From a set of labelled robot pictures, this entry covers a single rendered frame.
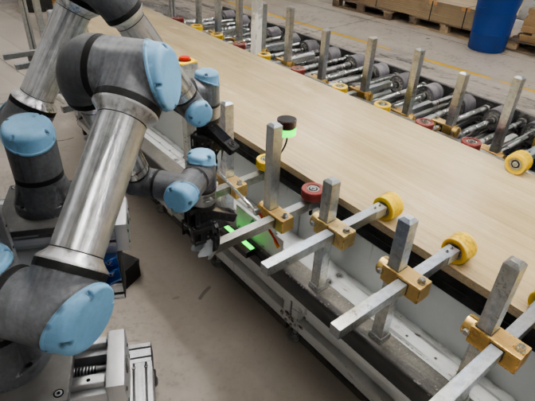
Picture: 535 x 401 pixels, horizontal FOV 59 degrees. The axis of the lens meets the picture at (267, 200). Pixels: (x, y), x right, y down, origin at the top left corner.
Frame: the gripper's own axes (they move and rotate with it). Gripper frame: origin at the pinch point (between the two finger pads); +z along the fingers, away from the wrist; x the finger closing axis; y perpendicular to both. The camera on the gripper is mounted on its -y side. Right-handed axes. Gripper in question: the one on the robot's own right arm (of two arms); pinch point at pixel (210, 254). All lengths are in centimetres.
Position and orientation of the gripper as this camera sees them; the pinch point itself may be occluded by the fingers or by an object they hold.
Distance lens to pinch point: 145.7
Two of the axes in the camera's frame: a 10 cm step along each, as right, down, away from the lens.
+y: -7.7, 3.1, -5.5
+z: -0.5, 8.3, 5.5
